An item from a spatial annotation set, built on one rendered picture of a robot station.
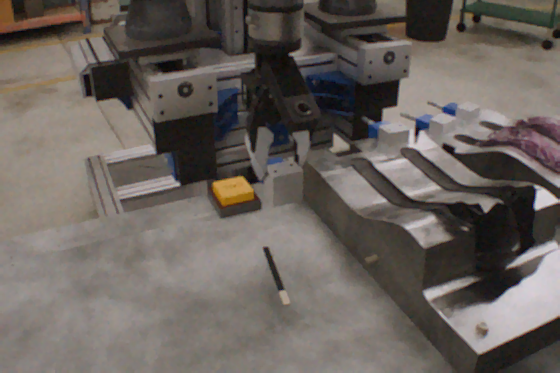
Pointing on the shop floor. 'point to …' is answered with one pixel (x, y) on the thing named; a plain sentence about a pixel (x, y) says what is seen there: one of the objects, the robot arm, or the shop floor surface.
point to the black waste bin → (429, 2)
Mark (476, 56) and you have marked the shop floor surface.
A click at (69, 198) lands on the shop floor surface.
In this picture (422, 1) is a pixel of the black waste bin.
